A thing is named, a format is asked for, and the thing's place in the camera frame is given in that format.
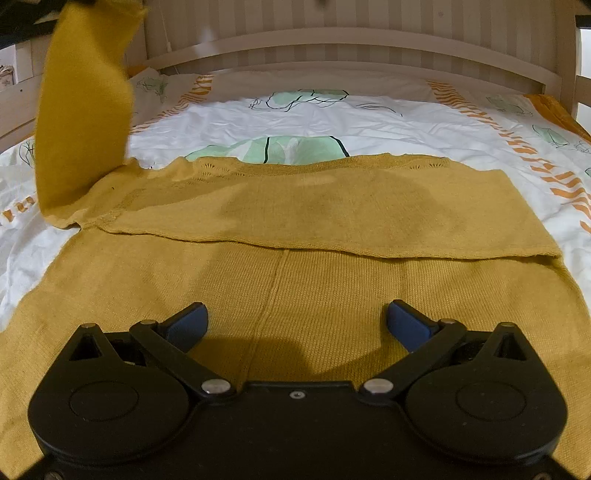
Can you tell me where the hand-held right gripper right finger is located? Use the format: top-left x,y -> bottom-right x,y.
358,299 -> 528,400

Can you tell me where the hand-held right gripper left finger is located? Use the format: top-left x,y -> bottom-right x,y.
67,302 -> 234,401

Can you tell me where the mustard yellow knit sweater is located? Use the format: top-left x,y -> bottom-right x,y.
0,0 -> 591,479

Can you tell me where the white printed duvet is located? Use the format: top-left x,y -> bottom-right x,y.
0,69 -> 591,334

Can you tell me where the white cord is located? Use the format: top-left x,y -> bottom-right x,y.
161,8 -> 179,75

